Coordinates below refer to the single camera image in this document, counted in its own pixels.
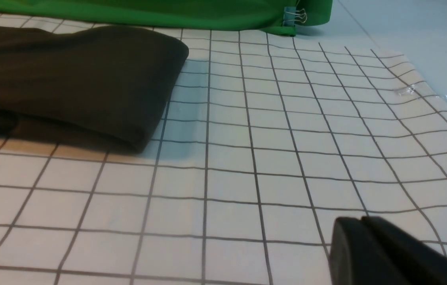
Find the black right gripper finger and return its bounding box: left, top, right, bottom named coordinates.
left=329, top=217, right=447, bottom=285

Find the white grid table mat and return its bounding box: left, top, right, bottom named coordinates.
left=0, top=27, right=447, bottom=285

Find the metal binder clip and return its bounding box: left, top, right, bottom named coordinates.
left=282, top=6, right=307, bottom=27

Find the green backdrop cloth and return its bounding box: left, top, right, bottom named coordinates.
left=0, top=0, right=333, bottom=36

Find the dark gray long-sleeved shirt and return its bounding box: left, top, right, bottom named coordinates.
left=0, top=26, right=189, bottom=153

